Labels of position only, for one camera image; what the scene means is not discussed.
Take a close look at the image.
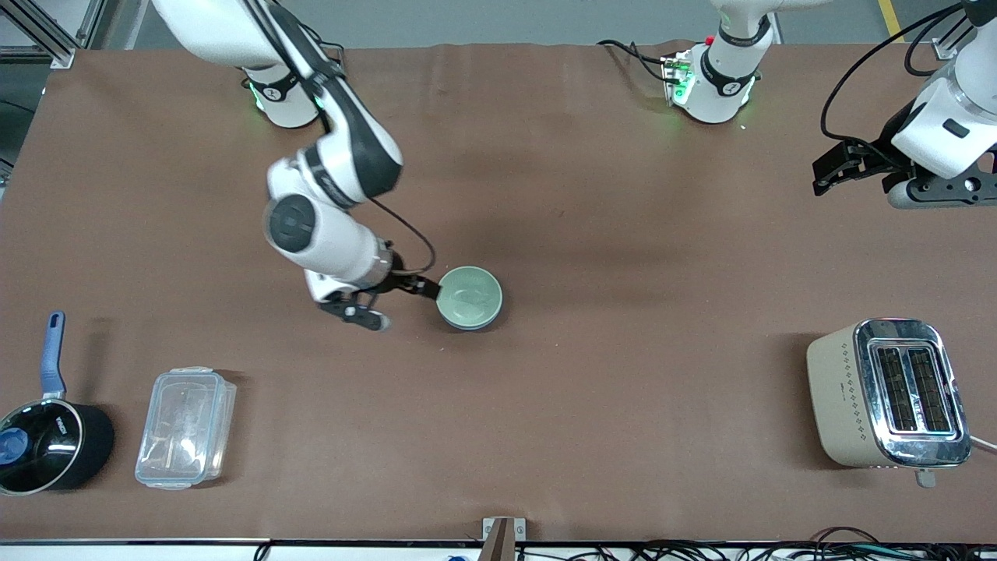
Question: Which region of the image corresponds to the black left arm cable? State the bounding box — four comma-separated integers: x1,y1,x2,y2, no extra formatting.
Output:
821,3,968,146

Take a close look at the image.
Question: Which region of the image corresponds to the green ceramic bowl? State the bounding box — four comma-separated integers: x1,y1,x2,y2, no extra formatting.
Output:
436,266,504,330

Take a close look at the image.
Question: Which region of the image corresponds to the clear plastic food container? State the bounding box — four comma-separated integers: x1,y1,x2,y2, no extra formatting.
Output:
135,367,237,491

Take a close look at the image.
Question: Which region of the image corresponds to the glass lid with blue knob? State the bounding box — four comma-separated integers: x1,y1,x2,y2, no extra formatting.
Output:
0,400,83,495

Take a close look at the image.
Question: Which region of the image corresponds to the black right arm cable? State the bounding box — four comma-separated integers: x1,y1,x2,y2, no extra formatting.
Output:
369,196,436,276

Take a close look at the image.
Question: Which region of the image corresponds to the metal table edge bracket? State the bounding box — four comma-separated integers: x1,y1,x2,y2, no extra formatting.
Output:
482,517,527,543

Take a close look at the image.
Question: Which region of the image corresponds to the brown table mat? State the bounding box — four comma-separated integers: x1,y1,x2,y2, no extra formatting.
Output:
0,43,997,543

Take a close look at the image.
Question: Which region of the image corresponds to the black left base cable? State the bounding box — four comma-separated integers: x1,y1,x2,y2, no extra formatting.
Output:
597,39,672,83

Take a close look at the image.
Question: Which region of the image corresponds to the beige chrome two-slot toaster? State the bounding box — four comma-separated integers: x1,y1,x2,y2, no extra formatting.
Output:
806,318,973,489

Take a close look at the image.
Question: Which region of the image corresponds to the black floor cable bundle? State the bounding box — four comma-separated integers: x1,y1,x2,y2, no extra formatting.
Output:
514,527,997,561

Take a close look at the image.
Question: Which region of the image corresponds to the black saucepan with blue handle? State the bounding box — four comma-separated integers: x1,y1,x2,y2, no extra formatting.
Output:
0,312,116,497

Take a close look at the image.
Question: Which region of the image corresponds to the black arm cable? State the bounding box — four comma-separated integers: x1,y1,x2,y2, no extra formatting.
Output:
821,3,968,146
369,196,436,276

